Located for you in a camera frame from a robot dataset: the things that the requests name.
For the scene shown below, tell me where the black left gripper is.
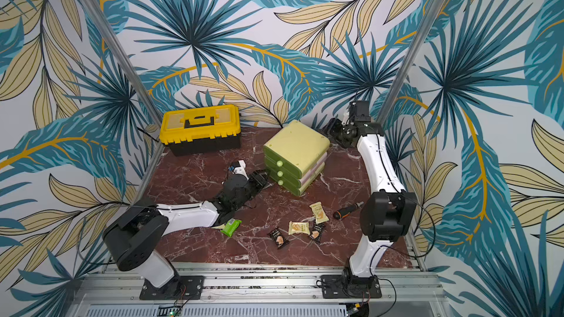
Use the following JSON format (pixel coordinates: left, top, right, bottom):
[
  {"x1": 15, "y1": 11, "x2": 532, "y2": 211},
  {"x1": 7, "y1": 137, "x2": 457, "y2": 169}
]
[{"x1": 233, "y1": 168, "x2": 271, "y2": 211}]

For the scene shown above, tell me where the green drawer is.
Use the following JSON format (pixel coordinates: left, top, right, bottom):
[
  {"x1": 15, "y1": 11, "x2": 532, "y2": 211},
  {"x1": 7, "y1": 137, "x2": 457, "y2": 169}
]
[
  {"x1": 264, "y1": 157, "x2": 308, "y2": 187},
  {"x1": 263, "y1": 147, "x2": 311, "y2": 178},
  {"x1": 268, "y1": 165, "x2": 325, "y2": 197}
]

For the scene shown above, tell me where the green top drawer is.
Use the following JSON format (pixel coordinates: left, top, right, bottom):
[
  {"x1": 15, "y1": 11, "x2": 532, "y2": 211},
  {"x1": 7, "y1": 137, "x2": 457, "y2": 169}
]
[{"x1": 263, "y1": 147, "x2": 311, "y2": 178}]

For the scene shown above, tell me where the green bottom drawer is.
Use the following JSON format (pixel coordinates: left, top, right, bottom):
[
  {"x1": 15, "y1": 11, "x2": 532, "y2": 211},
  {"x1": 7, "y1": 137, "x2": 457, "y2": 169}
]
[{"x1": 268, "y1": 165, "x2": 325, "y2": 197}]

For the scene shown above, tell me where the bright green snack packet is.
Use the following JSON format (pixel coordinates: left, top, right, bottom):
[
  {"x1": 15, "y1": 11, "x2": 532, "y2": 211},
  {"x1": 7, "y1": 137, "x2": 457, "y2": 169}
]
[{"x1": 220, "y1": 219, "x2": 242, "y2": 237}]

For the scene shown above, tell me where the black cookie packet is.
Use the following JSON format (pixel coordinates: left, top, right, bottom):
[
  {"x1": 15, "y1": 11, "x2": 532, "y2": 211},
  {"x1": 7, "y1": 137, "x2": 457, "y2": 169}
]
[
  {"x1": 268, "y1": 227, "x2": 289, "y2": 249},
  {"x1": 308, "y1": 223, "x2": 325, "y2": 244}
]

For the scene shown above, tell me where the cream cookie packet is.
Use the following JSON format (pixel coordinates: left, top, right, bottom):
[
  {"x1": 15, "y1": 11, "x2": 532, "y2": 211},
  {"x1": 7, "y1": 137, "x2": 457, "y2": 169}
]
[
  {"x1": 310, "y1": 202, "x2": 329, "y2": 224},
  {"x1": 288, "y1": 222, "x2": 310, "y2": 235}
]

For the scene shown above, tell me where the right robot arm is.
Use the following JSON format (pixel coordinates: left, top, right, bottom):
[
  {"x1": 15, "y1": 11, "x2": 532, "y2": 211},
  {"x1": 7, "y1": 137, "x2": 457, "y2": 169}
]
[{"x1": 324, "y1": 118, "x2": 417, "y2": 296}]

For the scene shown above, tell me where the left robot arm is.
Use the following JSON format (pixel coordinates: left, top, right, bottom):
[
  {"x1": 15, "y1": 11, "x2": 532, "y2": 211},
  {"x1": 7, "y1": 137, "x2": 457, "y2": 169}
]
[{"x1": 102, "y1": 170, "x2": 268, "y2": 290}]

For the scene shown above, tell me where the light green drawer cabinet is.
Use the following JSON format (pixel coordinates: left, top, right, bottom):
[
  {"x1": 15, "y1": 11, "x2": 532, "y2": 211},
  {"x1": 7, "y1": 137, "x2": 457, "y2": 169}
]
[{"x1": 263, "y1": 120, "x2": 330, "y2": 179}]

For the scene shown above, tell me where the black orange screwdriver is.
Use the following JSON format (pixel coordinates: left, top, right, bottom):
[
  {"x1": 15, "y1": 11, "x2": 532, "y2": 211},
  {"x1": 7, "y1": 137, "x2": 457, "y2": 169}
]
[{"x1": 333, "y1": 201, "x2": 364, "y2": 220}]

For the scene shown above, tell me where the yellow black toolbox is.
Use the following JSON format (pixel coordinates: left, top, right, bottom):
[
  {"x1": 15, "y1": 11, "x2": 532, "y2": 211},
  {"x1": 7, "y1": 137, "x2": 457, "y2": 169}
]
[{"x1": 160, "y1": 104, "x2": 241, "y2": 156}]

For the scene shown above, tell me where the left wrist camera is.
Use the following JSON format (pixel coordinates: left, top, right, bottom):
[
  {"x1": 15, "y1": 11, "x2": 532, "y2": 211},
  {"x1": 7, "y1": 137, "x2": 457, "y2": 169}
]
[{"x1": 229, "y1": 160, "x2": 248, "y2": 178}]

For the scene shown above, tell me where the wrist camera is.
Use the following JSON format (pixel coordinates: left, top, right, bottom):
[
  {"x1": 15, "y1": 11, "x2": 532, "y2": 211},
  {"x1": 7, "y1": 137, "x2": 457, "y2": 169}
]
[
  {"x1": 229, "y1": 160, "x2": 248, "y2": 178},
  {"x1": 348, "y1": 101, "x2": 372, "y2": 124}
]

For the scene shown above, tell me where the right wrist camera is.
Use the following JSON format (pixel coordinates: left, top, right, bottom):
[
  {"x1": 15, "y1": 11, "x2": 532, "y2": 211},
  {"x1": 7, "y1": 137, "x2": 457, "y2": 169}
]
[{"x1": 348, "y1": 101, "x2": 372, "y2": 124}]

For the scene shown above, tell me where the aluminium front rail frame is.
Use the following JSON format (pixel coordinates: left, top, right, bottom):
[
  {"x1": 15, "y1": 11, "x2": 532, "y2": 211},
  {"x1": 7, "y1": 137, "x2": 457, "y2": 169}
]
[{"x1": 67, "y1": 263, "x2": 454, "y2": 316}]

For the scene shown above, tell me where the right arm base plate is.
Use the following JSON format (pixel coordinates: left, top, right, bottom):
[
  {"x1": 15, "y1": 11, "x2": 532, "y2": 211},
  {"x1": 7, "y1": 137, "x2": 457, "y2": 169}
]
[{"x1": 316, "y1": 274, "x2": 382, "y2": 299}]

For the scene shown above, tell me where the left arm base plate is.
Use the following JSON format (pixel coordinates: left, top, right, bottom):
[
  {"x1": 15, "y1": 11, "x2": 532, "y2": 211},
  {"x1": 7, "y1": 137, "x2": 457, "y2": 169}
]
[{"x1": 140, "y1": 275, "x2": 205, "y2": 301}]

